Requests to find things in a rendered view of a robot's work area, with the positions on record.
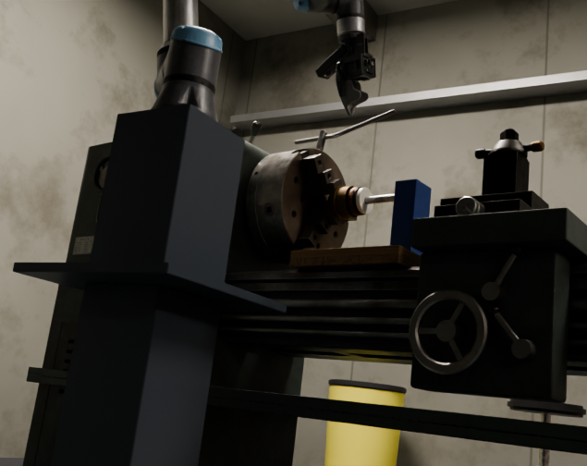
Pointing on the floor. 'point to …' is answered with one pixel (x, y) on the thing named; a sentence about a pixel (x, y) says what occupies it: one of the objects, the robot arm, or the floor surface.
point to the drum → (378, 394)
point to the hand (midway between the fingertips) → (348, 111)
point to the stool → (546, 416)
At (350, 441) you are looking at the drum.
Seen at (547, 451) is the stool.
